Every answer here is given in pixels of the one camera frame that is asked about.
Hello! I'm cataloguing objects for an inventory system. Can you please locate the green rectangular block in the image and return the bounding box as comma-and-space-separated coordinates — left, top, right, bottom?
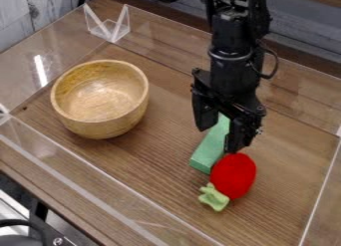
188, 116, 230, 174

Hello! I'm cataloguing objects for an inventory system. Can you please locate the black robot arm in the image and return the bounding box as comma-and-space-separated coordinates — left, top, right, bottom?
191, 0, 270, 153

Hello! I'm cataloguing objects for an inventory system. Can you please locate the black metal table bracket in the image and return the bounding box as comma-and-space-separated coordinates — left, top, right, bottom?
29, 198, 91, 246

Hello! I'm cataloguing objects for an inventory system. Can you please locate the red strawberry toy green leaf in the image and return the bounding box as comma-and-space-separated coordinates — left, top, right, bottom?
196, 151, 258, 213

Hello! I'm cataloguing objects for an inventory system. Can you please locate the clear acrylic corner bracket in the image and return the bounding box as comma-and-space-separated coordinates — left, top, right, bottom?
83, 4, 131, 44

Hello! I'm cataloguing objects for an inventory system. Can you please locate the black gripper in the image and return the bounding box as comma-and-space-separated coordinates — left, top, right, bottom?
191, 49, 266, 153

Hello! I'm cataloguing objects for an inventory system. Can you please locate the black cable on robot arm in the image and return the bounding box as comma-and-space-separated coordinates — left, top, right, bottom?
148, 0, 280, 81

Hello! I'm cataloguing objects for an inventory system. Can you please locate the black cable at bottom left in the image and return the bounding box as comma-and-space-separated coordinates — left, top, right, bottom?
0, 219, 48, 246

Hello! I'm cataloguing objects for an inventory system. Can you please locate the wooden bowl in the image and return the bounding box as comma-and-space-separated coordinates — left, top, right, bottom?
50, 60, 149, 139

